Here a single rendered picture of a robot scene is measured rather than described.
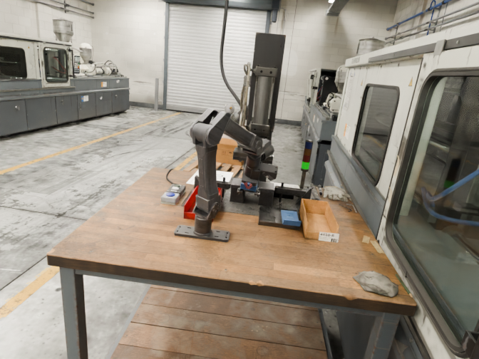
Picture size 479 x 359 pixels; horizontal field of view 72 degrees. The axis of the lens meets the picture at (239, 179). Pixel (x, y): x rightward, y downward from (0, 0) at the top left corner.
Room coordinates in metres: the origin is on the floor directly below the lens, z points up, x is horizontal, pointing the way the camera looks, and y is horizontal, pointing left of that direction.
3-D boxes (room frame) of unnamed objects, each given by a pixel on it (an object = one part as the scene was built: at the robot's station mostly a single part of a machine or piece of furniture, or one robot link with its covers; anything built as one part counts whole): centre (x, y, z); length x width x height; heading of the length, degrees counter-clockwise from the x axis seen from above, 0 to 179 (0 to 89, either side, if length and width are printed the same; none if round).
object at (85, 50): (8.50, 4.15, 1.60); 2.54 x 0.84 x 1.26; 173
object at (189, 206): (1.32, 0.14, 0.93); 0.25 x 0.12 x 0.06; 177
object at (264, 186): (1.47, -0.07, 0.98); 0.20 x 0.10 x 0.01; 87
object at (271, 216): (1.29, -0.18, 0.91); 0.17 x 0.16 x 0.02; 87
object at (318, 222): (1.26, -0.34, 0.93); 0.25 x 0.13 x 0.08; 177
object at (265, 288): (1.32, -0.02, 0.45); 1.12 x 0.99 x 0.90; 87
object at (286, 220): (1.26, -0.23, 0.93); 0.15 x 0.07 x 0.03; 178
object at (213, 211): (1.09, 0.11, 1.00); 0.09 x 0.06 x 0.06; 50
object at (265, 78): (1.47, -0.06, 1.37); 0.11 x 0.09 x 0.30; 87
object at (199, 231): (1.08, 0.12, 0.94); 0.20 x 0.07 x 0.08; 87
